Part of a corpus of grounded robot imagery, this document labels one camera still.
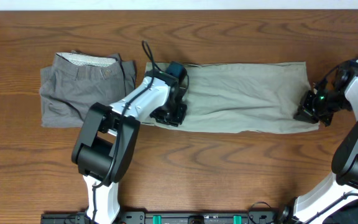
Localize black garment in pile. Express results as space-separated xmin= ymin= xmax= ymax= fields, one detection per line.
xmin=323 ymin=199 xmax=358 ymax=224

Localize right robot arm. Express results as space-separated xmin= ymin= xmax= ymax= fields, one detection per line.
xmin=275 ymin=57 xmax=358 ymax=223

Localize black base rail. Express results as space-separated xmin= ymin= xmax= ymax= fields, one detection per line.
xmin=40 ymin=211 xmax=277 ymax=224

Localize folded dark grey shorts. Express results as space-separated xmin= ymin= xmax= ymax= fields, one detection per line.
xmin=39 ymin=51 xmax=136 ymax=128

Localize light khaki green pants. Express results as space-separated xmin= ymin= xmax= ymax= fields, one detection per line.
xmin=141 ymin=61 xmax=320 ymax=135

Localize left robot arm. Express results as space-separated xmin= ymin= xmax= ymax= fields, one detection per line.
xmin=71 ymin=68 xmax=190 ymax=223

